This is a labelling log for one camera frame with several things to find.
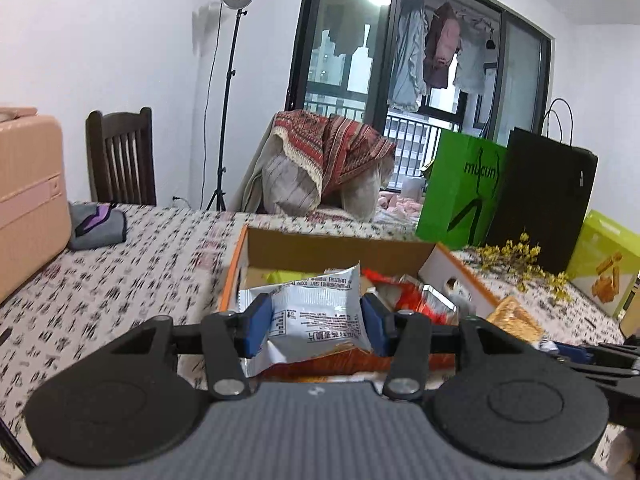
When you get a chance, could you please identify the green snack carton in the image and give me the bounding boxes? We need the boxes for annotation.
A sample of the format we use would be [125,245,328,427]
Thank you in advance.
[567,210,640,319]

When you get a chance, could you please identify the white grey printed snack packet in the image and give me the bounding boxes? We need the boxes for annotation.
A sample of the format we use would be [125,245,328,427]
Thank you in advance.
[237,262,374,379]

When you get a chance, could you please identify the red topped clear snack packet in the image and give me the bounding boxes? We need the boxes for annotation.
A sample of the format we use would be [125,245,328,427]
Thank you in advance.
[362,269,461,328]

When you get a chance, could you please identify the pink ribbed suitcase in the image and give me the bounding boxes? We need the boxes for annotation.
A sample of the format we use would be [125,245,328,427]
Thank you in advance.
[0,107,73,304]

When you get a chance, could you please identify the orange cardboard box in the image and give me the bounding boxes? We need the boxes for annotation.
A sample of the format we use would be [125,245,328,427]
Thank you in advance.
[219,225,501,382]

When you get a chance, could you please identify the light blue hanging garment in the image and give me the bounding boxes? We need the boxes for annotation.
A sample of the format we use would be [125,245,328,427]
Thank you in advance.
[387,0,429,113]

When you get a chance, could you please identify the black framed glass sliding door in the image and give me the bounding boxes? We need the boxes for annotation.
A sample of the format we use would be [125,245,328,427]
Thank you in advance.
[286,0,556,192]

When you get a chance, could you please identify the long green white snack bar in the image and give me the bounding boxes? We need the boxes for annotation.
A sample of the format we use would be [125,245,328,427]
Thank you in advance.
[265,270,322,286]

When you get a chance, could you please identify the pink hanging jacket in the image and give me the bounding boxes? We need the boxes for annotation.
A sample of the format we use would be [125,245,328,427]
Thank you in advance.
[423,2,464,89]

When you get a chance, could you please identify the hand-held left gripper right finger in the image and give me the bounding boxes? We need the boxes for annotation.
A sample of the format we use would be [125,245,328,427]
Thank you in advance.
[361,292,546,402]

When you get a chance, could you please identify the red patterned throw cloth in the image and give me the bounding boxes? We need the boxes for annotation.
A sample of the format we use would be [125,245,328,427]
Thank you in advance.
[272,110,397,197]

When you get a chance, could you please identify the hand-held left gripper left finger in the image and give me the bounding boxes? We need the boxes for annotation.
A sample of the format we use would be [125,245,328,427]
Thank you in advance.
[100,292,275,402]

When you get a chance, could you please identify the grey purple pouch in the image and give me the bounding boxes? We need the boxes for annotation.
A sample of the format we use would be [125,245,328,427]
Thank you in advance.
[67,201,128,251]

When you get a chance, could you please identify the yellow flower sprig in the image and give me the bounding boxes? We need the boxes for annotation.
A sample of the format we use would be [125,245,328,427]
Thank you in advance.
[472,232,574,304]

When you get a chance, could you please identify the green paper bag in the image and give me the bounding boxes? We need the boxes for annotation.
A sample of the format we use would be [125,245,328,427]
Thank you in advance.
[416,127,509,251]

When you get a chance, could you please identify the golden clear snack packet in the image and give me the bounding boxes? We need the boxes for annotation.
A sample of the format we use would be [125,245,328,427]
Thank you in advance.
[486,295,546,347]

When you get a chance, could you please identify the dark wooden chair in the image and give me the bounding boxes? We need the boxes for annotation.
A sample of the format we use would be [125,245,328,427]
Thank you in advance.
[85,106,157,206]

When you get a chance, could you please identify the white hanging shirt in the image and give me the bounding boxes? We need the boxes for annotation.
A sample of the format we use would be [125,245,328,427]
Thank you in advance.
[452,27,489,95]

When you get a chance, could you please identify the beige armchair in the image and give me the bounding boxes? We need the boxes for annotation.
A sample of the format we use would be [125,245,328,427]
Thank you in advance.
[239,110,397,222]

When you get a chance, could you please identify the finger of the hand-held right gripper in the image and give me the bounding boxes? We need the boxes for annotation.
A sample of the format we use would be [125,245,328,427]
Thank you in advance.
[546,341,640,367]
[555,360,640,388]

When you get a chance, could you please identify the pink fluffy cloth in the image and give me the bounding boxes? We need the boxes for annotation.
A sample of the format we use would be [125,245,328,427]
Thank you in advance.
[377,190,426,217]

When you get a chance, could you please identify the black paper bag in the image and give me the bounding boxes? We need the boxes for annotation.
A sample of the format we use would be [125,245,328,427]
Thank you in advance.
[487,98,599,274]

